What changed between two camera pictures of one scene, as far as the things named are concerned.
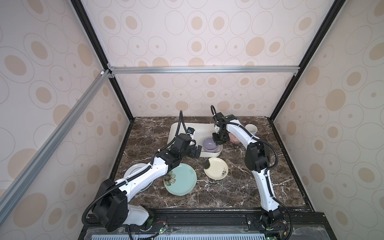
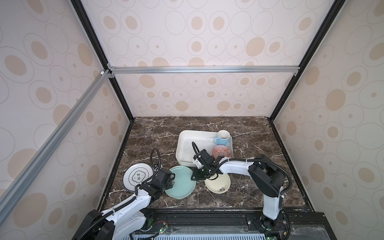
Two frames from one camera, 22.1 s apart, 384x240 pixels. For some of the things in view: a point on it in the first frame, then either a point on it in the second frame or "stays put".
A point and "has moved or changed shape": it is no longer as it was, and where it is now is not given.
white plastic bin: [202, 131] has moved or changed shape
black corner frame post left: [83, 16] stays put
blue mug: [252, 128] has moved or changed shape
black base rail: [216, 224] stays put
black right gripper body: [220, 137] to [200, 174]
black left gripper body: [190, 151] to [169, 185]
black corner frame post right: [330, 16] stays put
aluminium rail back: [199, 70] stays put
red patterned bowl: [233, 139] to [221, 150]
